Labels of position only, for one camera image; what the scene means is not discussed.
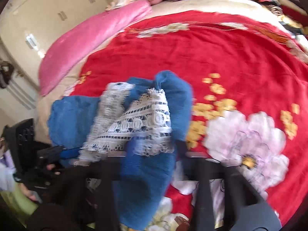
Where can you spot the blue denim pants lace trim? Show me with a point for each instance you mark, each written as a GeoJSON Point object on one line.
{"type": "Point", "coordinates": [144, 185]}

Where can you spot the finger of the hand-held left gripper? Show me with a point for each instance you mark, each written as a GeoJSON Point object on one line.
{"type": "Point", "coordinates": [71, 153]}

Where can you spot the green cloth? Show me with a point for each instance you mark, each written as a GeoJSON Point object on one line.
{"type": "Point", "coordinates": [21, 204]}

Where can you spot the pink quilt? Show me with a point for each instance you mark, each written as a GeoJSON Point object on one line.
{"type": "Point", "coordinates": [84, 45]}

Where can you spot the person's left forearm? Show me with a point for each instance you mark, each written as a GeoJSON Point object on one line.
{"type": "Point", "coordinates": [28, 193]}

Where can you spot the cream wardrobe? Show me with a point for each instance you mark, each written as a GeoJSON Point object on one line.
{"type": "Point", "coordinates": [48, 4]}

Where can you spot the pile of folded clothes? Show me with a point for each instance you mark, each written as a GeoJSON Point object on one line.
{"type": "Point", "coordinates": [288, 12]}

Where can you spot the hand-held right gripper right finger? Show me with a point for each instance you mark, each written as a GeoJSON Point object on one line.
{"type": "Point", "coordinates": [207, 192]}

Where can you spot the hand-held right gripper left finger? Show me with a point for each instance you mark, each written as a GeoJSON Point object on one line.
{"type": "Point", "coordinates": [109, 192]}

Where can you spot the red floral blanket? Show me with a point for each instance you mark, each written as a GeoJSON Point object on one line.
{"type": "Point", "coordinates": [240, 65]}

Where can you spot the person's left hand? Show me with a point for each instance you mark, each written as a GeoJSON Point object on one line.
{"type": "Point", "coordinates": [51, 167]}

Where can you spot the black chair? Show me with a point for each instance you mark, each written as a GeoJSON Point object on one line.
{"type": "Point", "coordinates": [24, 134]}

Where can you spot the dark hanging bag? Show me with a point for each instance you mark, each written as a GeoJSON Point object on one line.
{"type": "Point", "coordinates": [6, 74]}

